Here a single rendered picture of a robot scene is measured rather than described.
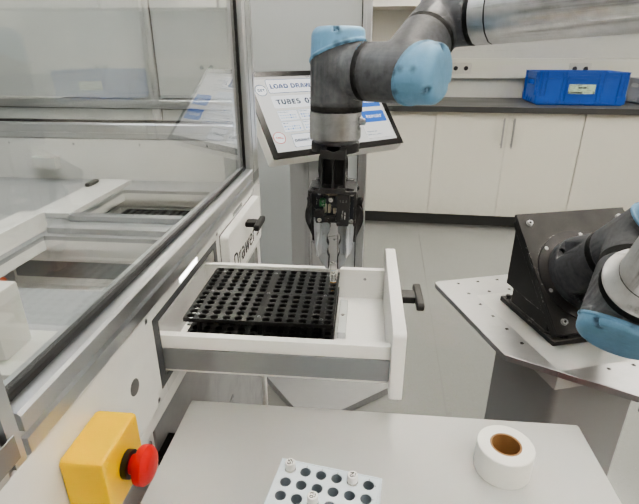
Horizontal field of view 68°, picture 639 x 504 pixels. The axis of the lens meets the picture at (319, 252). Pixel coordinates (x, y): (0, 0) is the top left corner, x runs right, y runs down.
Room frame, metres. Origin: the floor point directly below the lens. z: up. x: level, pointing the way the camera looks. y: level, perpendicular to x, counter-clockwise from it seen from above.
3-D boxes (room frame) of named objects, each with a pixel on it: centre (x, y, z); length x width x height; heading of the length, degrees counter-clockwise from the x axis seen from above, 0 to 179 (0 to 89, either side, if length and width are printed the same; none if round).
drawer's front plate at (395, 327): (0.66, -0.12, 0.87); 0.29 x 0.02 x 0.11; 175
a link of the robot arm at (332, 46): (0.71, -0.03, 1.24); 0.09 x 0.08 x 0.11; 52
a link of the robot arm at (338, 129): (0.71, -0.03, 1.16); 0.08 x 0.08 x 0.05
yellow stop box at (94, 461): (0.36, 0.22, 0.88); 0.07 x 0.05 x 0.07; 175
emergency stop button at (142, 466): (0.36, 0.18, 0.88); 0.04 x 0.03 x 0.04; 175
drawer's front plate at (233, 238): (1.00, 0.17, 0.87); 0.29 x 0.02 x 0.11; 175
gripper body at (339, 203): (0.70, -0.02, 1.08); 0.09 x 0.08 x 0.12; 174
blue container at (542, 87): (3.66, -1.86, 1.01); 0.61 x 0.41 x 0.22; 82
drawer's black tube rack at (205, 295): (0.68, 0.08, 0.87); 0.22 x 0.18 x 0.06; 85
